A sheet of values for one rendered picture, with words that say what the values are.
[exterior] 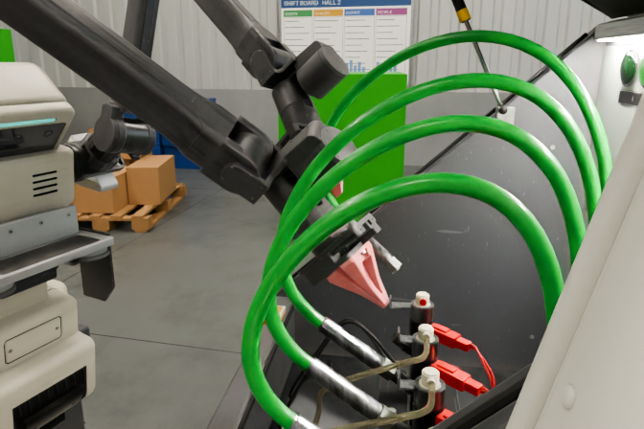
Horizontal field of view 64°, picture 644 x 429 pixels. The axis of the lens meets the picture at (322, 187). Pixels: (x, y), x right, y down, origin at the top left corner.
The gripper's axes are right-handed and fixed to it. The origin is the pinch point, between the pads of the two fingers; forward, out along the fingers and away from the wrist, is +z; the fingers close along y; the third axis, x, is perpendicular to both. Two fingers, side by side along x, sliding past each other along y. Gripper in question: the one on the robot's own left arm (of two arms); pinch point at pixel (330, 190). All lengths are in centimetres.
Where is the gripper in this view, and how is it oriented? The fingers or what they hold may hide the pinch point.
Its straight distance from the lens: 73.8
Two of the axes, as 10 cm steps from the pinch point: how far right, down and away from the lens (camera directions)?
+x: -5.6, 5.7, 6.0
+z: 3.3, 8.2, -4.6
